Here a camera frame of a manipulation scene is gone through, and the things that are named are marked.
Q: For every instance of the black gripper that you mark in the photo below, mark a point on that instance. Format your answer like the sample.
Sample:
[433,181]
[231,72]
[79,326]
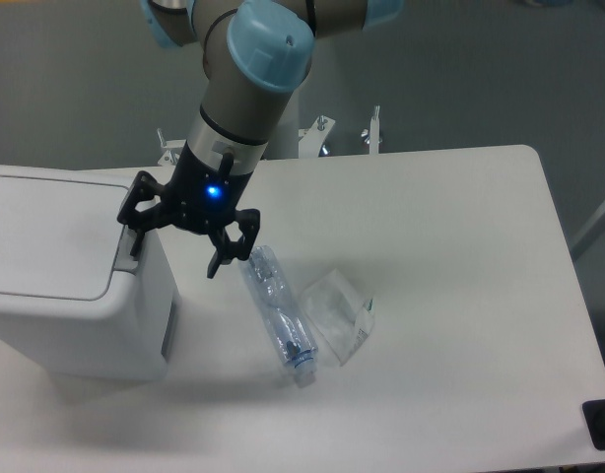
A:
[200,200]

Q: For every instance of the white push-button trash can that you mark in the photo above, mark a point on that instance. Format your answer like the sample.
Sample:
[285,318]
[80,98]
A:
[73,298]

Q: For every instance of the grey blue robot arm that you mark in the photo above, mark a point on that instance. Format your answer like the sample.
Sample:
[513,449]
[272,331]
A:
[255,55]

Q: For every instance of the crushed clear plastic bottle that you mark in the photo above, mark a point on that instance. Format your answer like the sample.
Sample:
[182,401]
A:
[285,325]

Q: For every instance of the clear plastic wrapper bag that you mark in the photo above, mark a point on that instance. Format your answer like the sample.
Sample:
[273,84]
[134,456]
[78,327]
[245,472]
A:
[342,315]

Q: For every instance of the black clamp at table edge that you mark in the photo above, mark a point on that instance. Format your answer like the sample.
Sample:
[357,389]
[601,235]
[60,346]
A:
[594,414]

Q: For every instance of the white pedestal base frame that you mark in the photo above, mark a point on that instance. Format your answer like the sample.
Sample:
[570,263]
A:
[312,142]

